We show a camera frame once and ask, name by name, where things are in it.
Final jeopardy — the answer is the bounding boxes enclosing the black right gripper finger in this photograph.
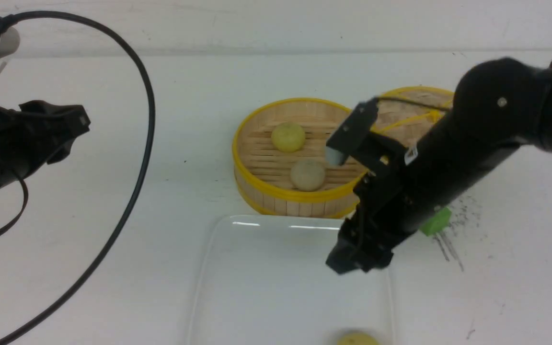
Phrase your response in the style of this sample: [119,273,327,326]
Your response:
[325,218,370,275]
[360,237,393,273]

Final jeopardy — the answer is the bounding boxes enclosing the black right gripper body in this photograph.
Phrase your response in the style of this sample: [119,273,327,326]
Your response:
[343,117,521,247]

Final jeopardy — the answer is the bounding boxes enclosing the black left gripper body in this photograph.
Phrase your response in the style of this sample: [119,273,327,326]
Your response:
[0,107,58,188]

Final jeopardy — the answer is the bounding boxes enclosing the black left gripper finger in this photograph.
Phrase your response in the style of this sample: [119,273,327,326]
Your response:
[20,100,91,142]
[46,139,73,165]

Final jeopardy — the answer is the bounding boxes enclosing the white steamed bun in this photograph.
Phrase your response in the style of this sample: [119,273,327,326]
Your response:
[289,159,326,192]

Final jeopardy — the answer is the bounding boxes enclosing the yellow steamed bun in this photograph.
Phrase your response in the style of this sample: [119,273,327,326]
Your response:
[270,122,305,153]
[336,331,380,345]

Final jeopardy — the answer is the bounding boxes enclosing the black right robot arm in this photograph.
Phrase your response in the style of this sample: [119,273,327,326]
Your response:
[326,57,552,275]

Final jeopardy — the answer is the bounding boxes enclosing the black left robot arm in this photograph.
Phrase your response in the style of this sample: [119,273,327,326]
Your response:
[0,100,91,189]

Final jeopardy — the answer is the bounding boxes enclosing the white rectangular plate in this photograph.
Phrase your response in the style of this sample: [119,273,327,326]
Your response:
[184,215,397,345]

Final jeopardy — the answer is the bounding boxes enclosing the green cube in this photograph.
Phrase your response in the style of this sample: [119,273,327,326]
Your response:
[420,207,452,237]

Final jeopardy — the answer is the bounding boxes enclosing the woven bamboo steamer lid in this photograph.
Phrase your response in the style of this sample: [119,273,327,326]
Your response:
[372,86,454,147]

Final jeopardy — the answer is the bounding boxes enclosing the bamboo steamer basket yellow rim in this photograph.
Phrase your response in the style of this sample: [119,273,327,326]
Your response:
[232,98,366,218]

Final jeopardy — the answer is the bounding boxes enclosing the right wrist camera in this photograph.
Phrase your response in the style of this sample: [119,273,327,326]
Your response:
[325,98,413,180]

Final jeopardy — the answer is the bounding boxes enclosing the black camera cable left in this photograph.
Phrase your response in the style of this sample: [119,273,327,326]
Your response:
[0,11,156,345]

